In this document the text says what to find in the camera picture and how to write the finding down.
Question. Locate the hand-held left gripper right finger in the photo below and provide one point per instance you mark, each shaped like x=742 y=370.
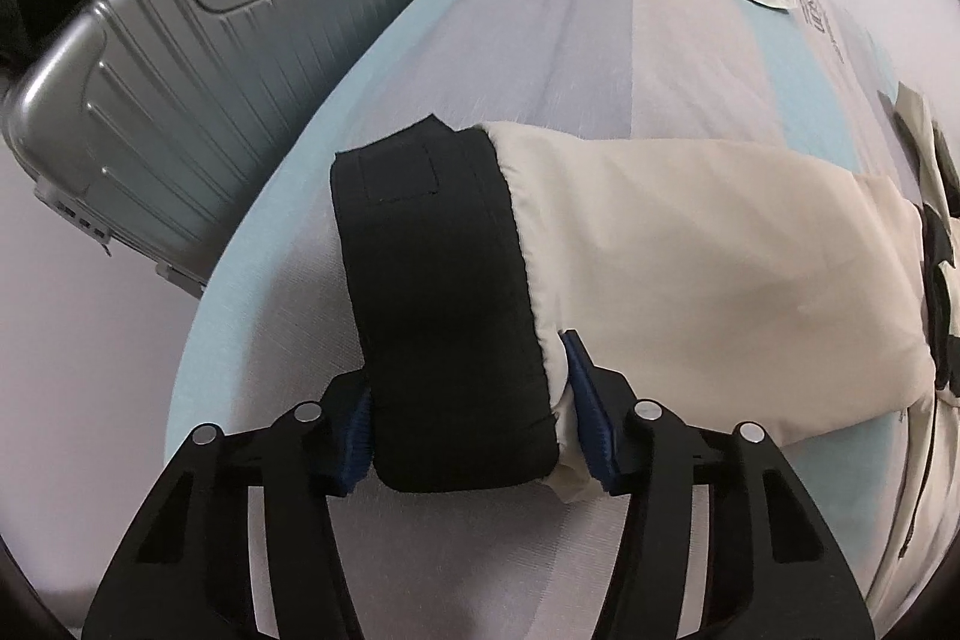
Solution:
x=592 y=430

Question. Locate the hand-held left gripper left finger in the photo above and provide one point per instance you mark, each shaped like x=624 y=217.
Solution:
x=351 y=449

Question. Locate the striped printed bed sheet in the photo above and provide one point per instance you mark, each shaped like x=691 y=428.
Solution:
x=600 y=48

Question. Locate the beige jacket with black cuffs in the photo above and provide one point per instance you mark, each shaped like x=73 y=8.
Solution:
x=675 y=235

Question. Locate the silver ribbed suitcase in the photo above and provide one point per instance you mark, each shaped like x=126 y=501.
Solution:
x=187 y=85

